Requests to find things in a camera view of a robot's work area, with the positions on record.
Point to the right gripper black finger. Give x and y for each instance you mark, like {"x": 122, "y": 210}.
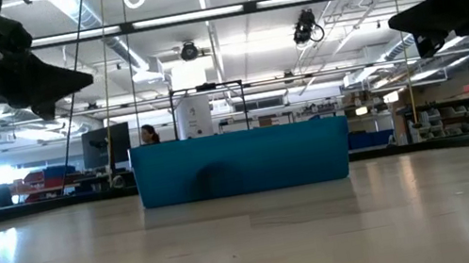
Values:
{"x": 425, "y": 18}
{"x": 429, "y": 46}

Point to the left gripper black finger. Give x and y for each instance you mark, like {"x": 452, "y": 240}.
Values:
{"x": 59, "y": 82}
{"x": 44, "y": 112}

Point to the black computer monitor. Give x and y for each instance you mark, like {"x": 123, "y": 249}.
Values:
{"x": 98, "y": 147}

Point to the black overhead light bar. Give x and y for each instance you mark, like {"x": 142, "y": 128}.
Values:
{"x": 126, "y": 27}

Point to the person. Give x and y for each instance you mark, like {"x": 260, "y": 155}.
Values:
{"x": 149, "y": 135}

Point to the blue storage crate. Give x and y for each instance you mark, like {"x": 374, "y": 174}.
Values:
{"x": 371, "y": 138}

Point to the white round pillar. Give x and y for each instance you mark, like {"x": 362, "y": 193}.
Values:
{"x": 193, "y": 114}

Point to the blue plastic bin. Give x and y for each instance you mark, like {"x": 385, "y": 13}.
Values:
{"x": 244, "y": 161}

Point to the black overhead camera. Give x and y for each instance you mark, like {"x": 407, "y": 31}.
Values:
{"x": 305, "y": 26}

